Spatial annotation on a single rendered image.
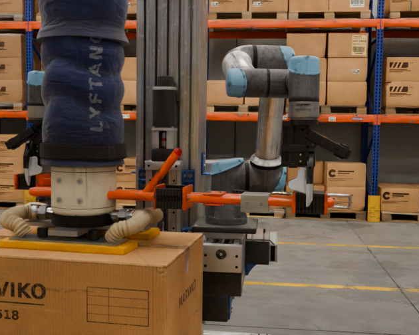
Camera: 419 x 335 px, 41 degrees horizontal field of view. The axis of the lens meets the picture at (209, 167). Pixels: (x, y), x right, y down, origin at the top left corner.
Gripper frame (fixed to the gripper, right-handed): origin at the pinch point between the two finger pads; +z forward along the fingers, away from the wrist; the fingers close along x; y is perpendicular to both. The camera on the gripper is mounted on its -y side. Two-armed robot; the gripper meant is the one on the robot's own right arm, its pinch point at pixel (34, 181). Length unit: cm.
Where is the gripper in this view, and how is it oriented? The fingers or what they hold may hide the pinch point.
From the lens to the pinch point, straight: 189.9
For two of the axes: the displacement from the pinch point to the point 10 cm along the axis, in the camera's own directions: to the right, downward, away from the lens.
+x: 2.1, -0.8, 9.7
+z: -0.3, 10.0, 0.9
